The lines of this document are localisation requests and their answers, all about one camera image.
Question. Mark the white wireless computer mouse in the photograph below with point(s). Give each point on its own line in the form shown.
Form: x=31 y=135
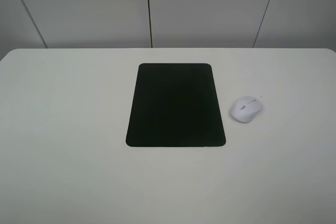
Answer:
x=245 y=109

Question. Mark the black rectangular mouse pad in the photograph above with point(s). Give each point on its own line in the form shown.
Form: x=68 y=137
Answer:
x=175 y=105

